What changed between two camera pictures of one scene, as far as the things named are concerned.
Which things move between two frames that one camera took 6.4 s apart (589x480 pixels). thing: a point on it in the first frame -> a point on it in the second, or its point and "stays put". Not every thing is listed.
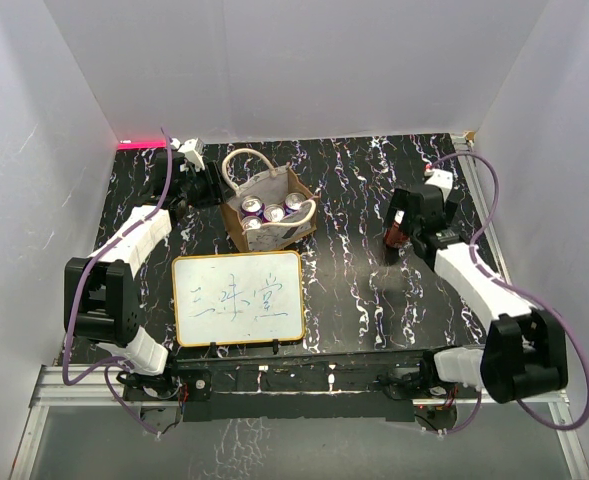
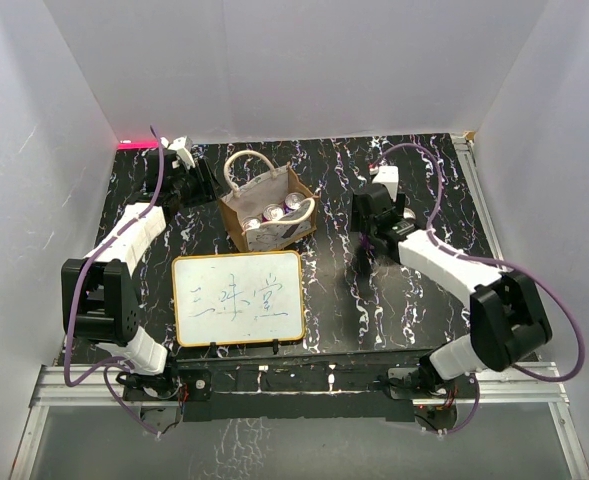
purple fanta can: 252,206 -> 291,201
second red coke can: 251,223 stays put
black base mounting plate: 341,385 stays put
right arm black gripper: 399,202 -> 358,222
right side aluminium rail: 463,143 stays put
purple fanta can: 273,213 stays put
